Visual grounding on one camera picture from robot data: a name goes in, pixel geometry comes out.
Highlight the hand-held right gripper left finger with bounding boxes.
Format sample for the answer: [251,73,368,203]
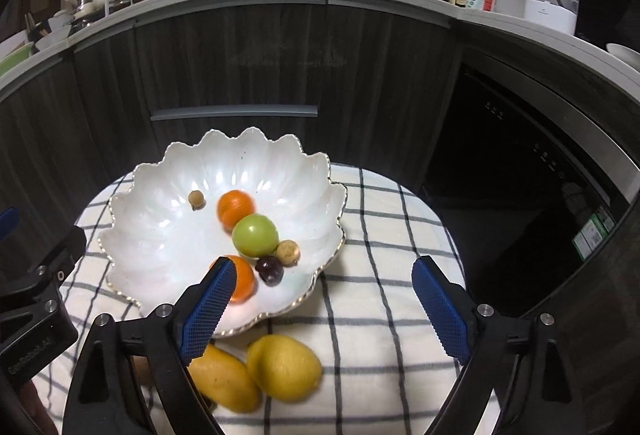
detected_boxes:
[61,257,238,435]

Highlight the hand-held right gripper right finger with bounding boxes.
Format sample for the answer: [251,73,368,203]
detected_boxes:
[411,256,589,435]

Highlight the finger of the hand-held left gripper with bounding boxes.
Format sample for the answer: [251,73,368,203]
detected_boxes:
[0,225,87,315]
[0,207,21,237]

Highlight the orange tangerine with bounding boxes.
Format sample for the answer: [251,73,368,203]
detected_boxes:
[216,190,255,231]
[209,255,259,304]

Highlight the dark purple plum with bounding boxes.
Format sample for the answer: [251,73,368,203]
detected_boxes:
[254,256,285,288]

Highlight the green apple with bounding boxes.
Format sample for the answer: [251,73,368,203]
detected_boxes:
[231,214,279,260]

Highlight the white scalloped bowl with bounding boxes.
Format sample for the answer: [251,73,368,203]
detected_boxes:
[97,127,349,340]

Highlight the person's left hand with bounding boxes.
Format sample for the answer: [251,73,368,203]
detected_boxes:
[17,382,68,435]

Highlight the yellow mango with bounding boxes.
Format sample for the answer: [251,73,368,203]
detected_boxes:
[187,344,262,414]

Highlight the checked grey white cloth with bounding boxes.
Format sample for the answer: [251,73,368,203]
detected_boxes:
[30,162,502,435]

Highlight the yellow lemon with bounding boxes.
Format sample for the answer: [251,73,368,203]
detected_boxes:
[246,334,324,404]

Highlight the built-in black dishwasher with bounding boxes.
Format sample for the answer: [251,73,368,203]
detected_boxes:
[421,60,632,317]

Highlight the green basin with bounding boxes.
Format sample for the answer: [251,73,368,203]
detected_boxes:
[0,42,36,76]

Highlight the white dish bowl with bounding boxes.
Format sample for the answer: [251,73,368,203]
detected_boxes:
[35,25,74,52]

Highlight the dark wood cabinet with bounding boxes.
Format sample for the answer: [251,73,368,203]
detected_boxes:
[0,0,462,266]

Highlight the white box appliance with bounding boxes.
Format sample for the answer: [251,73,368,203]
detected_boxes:
[523,0,579,36]

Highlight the white plate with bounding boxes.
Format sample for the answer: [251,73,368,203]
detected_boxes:
[605,43,640,67]

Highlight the black appliance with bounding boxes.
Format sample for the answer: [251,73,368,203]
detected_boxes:
[574,0,634,48]

